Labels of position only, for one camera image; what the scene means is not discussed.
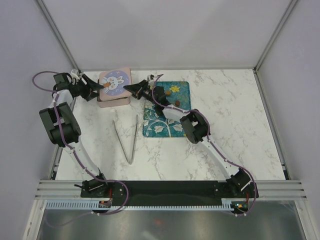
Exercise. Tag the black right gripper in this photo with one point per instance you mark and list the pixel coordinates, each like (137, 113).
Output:
(138, 88)

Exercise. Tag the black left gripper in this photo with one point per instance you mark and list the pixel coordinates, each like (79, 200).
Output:
(92, 85)

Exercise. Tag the pink box lid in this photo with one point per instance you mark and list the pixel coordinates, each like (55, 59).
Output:
(113, 83)

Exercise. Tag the metal serving tongs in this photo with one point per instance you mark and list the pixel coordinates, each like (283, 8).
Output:
(127, 137)

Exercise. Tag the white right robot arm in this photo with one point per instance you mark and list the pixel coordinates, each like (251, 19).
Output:
(197, 130)

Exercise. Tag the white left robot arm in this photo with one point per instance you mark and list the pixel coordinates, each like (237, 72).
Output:
(64, 131)

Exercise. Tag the pink chocolate box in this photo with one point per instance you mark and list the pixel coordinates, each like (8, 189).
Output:
(113, 102)

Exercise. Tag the brown oval chocolate right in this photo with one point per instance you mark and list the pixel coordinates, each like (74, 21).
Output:
(177, 103)

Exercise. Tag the teal floral tray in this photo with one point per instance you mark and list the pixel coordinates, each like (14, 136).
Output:
(155, 126)

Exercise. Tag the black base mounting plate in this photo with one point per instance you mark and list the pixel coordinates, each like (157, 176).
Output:
(160, 193)

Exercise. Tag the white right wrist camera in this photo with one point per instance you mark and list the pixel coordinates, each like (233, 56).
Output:
(151, 78)

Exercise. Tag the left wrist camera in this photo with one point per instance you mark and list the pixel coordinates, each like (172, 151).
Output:
(75, 74)

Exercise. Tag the aluminium frame rail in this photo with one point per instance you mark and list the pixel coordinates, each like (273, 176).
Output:
(56, 32)

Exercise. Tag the white slotted cable duct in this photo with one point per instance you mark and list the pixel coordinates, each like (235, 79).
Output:
(99, 205)

